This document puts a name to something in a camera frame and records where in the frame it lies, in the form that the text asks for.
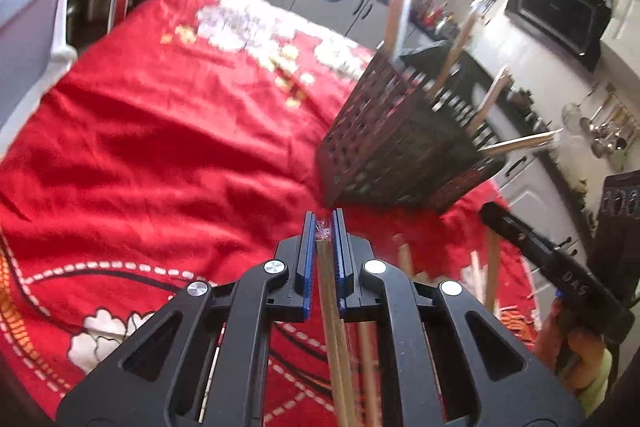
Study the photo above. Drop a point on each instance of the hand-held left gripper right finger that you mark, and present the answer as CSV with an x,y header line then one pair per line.
x,y
344,277

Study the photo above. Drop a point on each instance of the grey storage bin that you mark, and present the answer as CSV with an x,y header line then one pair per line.
x,y
30,32

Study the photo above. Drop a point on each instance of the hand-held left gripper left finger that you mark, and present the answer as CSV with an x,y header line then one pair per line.
x,y
306,277

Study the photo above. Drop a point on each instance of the red floral tablecloth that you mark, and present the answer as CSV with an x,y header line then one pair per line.
x,y
150,157

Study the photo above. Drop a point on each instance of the dark perforated utensil basket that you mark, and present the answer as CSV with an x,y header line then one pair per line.
x,y
400,147

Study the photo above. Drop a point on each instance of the person's right hand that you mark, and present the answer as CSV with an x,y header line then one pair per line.
x,y
587,349

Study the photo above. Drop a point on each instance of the hanging small utensils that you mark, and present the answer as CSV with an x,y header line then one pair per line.
x,y
482,2

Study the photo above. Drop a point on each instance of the hanging ladles rack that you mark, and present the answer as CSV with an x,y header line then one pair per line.
x,y
607,127

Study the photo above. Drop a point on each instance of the steel kettle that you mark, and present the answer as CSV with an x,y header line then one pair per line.
x,y
520,99

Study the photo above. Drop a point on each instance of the black range hood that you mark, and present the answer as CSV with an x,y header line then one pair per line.
x,y
555,7

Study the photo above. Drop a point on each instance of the person's right forearm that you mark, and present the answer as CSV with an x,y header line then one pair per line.
x,y
599,387

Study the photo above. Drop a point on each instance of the single chopstick pair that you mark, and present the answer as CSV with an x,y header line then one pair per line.
x,y
327,297

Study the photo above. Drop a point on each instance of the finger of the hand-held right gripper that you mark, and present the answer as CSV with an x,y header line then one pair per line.
x,y
515,234

